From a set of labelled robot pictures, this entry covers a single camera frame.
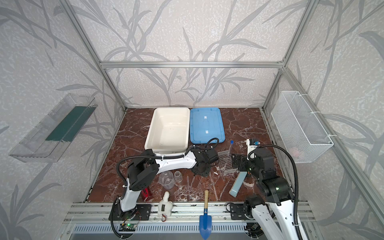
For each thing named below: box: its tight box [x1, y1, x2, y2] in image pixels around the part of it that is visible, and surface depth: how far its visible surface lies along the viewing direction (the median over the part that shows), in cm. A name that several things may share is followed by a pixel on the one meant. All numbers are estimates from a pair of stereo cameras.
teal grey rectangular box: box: [229, 171, 248, 198], surface depth 80 cm
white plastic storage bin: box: [144, 107, 190, 154], surface depth 101 cm
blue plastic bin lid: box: [189, 107, 226, 145], surface depth 111 cm
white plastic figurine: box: [157, 191, 173, 217], surface depth 75 cm
